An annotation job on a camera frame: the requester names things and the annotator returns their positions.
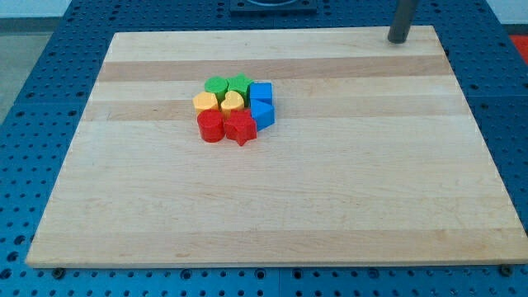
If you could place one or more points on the grey cylindrical robot arm rod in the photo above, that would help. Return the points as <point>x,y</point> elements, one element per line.
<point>403,18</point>

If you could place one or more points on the red star block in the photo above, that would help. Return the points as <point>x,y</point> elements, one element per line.
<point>240,127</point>

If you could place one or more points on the blue triangle block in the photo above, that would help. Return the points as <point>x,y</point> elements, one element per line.
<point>263,114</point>

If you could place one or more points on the yellow heart block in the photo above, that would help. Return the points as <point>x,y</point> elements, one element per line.
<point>233,101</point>

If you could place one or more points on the blue cube block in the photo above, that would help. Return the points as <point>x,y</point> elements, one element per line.
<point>261,91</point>

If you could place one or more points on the red cylinder block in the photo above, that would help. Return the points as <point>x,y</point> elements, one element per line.
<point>211,126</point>

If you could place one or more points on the green star block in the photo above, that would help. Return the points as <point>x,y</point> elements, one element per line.
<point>240,84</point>

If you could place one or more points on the yellow pentagon block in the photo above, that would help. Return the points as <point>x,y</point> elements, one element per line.
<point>204,101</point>

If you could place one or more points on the green cylinder block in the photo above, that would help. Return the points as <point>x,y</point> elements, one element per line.
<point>217,85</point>

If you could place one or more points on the light wooden board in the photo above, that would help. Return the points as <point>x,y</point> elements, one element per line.
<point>375,159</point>

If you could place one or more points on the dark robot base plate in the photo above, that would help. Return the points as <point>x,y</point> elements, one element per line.
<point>271,6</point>

